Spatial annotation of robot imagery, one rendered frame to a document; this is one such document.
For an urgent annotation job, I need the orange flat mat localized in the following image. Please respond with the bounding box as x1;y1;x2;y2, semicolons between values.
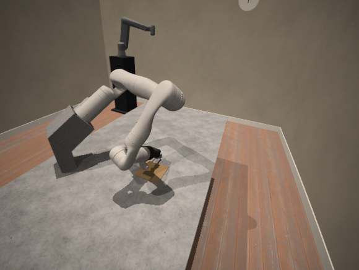
135;160;169;184

